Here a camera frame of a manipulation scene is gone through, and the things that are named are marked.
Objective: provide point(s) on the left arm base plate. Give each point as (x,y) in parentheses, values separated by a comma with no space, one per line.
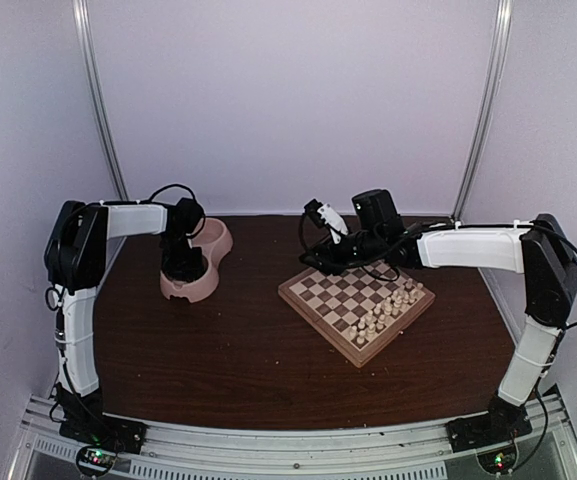
(116,435)

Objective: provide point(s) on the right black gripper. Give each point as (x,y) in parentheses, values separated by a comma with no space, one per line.
(332,264)

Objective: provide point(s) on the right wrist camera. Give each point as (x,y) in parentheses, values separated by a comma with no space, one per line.
(324,216)

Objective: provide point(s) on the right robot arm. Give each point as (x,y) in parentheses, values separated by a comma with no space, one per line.
(537,250)

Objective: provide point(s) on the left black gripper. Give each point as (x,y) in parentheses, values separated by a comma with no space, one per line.
(179,273)

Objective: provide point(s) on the wooden chess board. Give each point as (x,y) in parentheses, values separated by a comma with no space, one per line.
(332,304)

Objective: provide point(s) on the aluminium frame post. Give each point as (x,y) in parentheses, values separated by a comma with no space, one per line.
(86,42)
(495,69)

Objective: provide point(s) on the left circuit board with LEDs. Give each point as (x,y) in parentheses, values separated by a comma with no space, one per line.
(94,458)

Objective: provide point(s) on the right circuit board with LEDs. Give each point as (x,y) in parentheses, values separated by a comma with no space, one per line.
(498,461)

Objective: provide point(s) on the right aluminium frame post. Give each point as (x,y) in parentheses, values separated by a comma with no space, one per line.
(495,69)

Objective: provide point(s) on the circuit board with leds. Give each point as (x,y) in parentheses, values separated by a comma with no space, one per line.
(94,458)
(498,461)

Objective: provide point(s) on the left aluminium frame post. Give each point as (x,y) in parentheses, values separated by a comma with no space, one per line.
(86,42)

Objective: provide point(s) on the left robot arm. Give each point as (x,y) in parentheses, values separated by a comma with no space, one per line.
(75,259)

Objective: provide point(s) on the front aluminium rail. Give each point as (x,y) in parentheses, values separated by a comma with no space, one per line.
(410,451)

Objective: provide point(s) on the white chess pieces group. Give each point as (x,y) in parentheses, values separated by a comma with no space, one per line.
(387,311)

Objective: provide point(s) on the pink double pet bowl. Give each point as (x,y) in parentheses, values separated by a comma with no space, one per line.
(215,241)

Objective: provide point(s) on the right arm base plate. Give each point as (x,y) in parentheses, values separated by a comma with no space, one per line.
(480,431)

